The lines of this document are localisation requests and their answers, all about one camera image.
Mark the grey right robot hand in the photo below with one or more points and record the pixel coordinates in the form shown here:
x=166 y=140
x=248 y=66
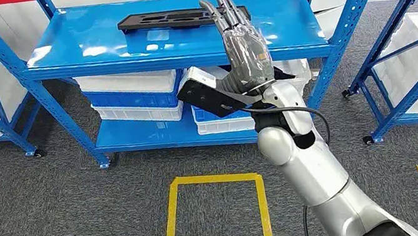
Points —
x=245 y=56

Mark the black plastic panel part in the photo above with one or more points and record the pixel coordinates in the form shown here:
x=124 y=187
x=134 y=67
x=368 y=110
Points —
x=159 y=19

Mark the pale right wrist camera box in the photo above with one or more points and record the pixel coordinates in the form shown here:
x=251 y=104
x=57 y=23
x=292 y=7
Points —
x=205 y=96

